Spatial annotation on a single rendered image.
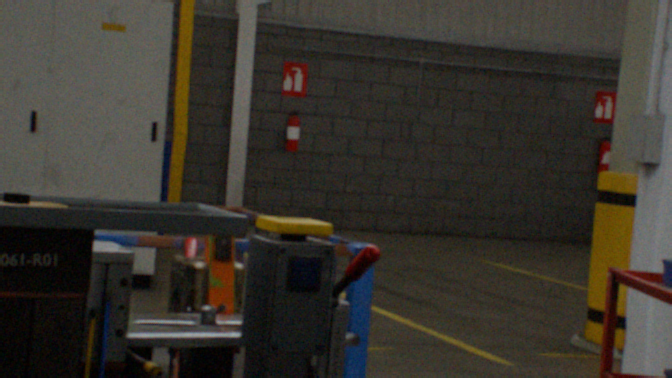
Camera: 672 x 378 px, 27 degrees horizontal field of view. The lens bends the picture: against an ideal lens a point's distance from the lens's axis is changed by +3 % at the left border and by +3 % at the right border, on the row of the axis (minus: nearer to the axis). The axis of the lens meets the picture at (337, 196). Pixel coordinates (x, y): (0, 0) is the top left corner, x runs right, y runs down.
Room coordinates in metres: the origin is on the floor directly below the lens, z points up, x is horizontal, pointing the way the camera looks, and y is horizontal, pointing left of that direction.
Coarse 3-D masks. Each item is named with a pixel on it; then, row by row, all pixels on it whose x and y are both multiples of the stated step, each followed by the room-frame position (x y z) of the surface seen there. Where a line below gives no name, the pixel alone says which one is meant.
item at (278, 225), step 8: (264, 216) 1.37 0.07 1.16; (272, 216) 1.38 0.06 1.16; (264, 224) 1.36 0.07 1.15; (272, 224) 1.34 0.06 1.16; (280, 224) 1.33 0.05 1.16; (288, 224) 1.33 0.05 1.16; (296, 224) 1.34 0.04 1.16; (304, 224) 1.34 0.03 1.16; (312, 224) 1.34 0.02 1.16; (320, 224) 1.35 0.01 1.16; (328, 224) 1.35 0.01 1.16; (280, 232) 1.33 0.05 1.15; (288, 232) 1.33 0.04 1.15; (296, 232) 1.34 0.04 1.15; (304, 232) 1.34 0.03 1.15; (312, 232) 1.34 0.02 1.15; (320, 232) 1.35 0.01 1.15; (328, 232) 1.35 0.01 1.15; (296, 240) 1.36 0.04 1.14; (304, 240) 1.36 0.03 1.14
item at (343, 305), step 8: (344, 304) 1.53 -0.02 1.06; (336, 312) 1.53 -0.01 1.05; (344, 312) 1.53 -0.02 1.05; (336, 320) 1.53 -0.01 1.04; (344, 320) 1.54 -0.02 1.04; (328, 328) 1.53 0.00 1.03; (336, 328) 1.53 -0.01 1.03; (344, 328) 1.54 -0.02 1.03; (328, 336) 1.53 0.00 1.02; (336, 336) 1.53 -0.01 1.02; (344, 336) 1.54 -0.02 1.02; (328, 344) 1.53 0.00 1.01; (336, 344) 1.53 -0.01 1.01; (344, 344) 1.54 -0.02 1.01; (328, 352) 1.53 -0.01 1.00; (336, 352) 1.53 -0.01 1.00; (344, 352) 1.54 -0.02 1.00; (320, 360) 1.52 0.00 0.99; (328, 360) 1.53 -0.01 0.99; (336, 360) 1.53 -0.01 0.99; (344, 360) 1.54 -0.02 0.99; (320, 368) 1.52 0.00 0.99; (328, 368) 1.53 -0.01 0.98; (336, 368) 1.53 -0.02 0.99; (320, 376) 1.52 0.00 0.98; (328, 376) 1.53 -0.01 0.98; (336, 376) 1.53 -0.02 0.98
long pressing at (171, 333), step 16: (144, 320) 1.68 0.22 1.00; (160, 320) 1.68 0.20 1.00; (176, 320) 1.69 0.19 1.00; (192, 320) 1.70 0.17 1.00; (224, 320) 1.72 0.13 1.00; (240, 320) 1.73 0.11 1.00; (128, 336) 1.55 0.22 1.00; (144, 336) 1.56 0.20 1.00; (160, 336) 1.57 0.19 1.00; (176, 336) 1.57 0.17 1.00; (192, 336) 1.58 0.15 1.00; (208, 336) 1.59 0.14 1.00; (224, 336) 1.60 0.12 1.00; (240, 336) 1.61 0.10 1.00; (352, 336) 1.67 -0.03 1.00
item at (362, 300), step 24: (96, 240) 3.34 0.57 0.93; (120, 240) 3.36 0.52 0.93; (144, 240) 3.39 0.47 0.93; (168, 240) 3.41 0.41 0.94; (240, 240) 3.48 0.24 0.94; (336, 240) 3.80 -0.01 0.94; (360, 288) 3.60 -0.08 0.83; (360, 312) 3.60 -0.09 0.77; (360, 336) 3.61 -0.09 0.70; (168, 360) 3.69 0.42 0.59; (360, 360) 3.61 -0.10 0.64
